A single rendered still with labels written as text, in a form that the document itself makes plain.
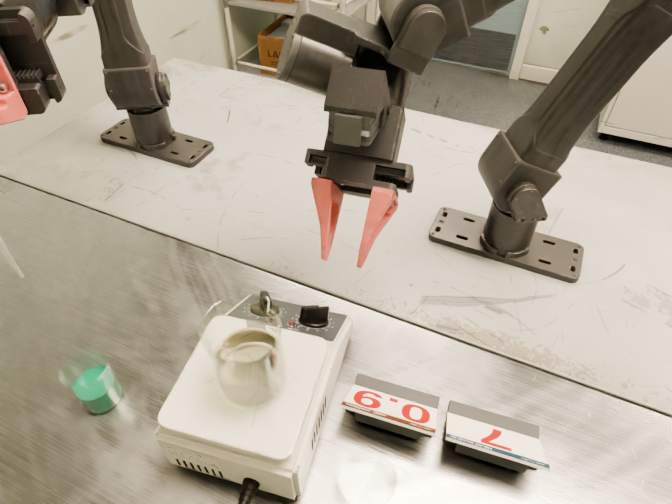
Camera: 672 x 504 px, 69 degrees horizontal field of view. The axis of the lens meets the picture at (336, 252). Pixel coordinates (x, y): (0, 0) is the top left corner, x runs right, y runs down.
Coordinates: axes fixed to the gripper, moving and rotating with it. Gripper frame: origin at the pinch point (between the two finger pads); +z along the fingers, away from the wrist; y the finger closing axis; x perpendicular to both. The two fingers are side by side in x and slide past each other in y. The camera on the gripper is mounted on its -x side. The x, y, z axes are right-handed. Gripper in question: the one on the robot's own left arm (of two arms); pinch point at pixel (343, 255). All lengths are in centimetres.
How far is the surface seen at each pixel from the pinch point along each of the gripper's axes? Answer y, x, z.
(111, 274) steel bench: -31.5, 10.4, 7.9
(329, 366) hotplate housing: 1.0, -0.3, 10.7
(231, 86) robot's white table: -39, 44, -32
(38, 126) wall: -135, 98, -28
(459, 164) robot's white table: 9.5, 34.8, -20.5
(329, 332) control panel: -0.3, 3.1, 7.9
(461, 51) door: -1, 252, -153
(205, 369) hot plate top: -9.2, -5.1, 12.8
